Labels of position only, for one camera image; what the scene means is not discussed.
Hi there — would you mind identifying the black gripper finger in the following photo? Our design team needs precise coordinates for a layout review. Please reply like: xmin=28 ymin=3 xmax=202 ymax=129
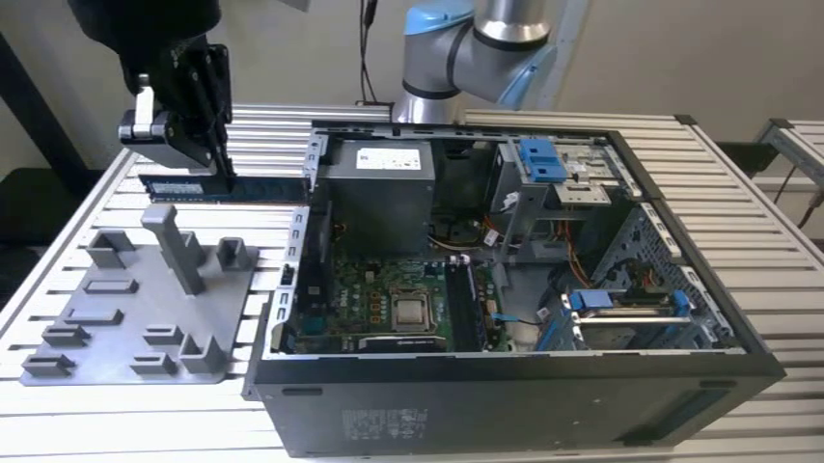
xmin=158 ymin=43 xmax=238 ymax=193

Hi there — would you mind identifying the RAM stick with white label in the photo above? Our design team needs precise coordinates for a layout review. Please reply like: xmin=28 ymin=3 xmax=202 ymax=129
xmin=138 ymin=174 xmax=309 ymax=204

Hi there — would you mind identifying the black RAM stick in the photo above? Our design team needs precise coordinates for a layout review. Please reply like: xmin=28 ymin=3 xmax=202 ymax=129
xmin=448 ymin=256 xmax=482 ymax=352

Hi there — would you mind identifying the black furniture piece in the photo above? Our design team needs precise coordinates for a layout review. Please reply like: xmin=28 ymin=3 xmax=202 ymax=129
xmin=0 ymin=28 xmax=104 ymax=303
xmin=712 ymin=140 xmax=781 ymax=182

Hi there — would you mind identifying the grey power supply unit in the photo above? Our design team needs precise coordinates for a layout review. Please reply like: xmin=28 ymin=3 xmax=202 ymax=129
xmin=318 ymin=139 xmax=437 ymax=257

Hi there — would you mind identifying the grey parts rack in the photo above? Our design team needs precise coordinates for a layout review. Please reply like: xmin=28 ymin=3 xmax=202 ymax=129
xmin=18 ymin=202 xmax=263 ymax=387

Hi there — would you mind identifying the green motherboard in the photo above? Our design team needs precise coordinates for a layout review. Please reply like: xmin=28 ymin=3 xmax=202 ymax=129
xmin=286 ymin=253 xmax=517 ymax=356

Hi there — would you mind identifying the blue drive latch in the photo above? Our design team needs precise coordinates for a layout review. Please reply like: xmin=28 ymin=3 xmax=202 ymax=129
xmin=518 ymin=137 xmax=568 ymax=184

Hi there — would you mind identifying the silver CPU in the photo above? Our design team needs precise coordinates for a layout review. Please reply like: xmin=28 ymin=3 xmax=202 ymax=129
xmin=392 ymin=296 xmax=433 ymax=334

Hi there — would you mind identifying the black graphics card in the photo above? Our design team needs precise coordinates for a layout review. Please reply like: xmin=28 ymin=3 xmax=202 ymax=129
xmin=357 ymin=335 xmax=449 ymax=353

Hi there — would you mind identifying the silver drive cage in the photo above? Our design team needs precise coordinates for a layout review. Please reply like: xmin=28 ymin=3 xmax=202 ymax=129
xmin=489 ymin=137 xmax=639 ymax=255

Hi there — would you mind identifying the black PC case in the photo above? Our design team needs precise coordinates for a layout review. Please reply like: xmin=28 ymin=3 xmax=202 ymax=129
xmin=241 ymin=118 xmax=788 ymax=459

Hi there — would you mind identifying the hard disk in blue carrier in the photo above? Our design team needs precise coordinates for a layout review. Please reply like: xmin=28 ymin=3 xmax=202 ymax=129
xmin=560 ymin=287 xmax=700 ymax=352

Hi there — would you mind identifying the metal slat side table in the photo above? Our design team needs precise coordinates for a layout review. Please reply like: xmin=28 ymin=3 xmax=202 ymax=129
xmin=749 ymin=117 xmax=824 ymax=228

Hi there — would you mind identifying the silver hinged camera bracket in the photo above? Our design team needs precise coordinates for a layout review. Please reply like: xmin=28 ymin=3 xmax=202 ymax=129
xmin=118 ymin=88 xmax=174 ymax=145

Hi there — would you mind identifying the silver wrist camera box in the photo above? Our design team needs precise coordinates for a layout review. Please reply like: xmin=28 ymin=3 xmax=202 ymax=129
xmin=131 ymin=137 xmax=218 ymax=171

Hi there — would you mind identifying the blue tipped black wire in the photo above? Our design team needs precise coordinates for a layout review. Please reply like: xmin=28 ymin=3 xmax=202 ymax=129
xmin=489 ymin=311 xmax=556 ymax=327

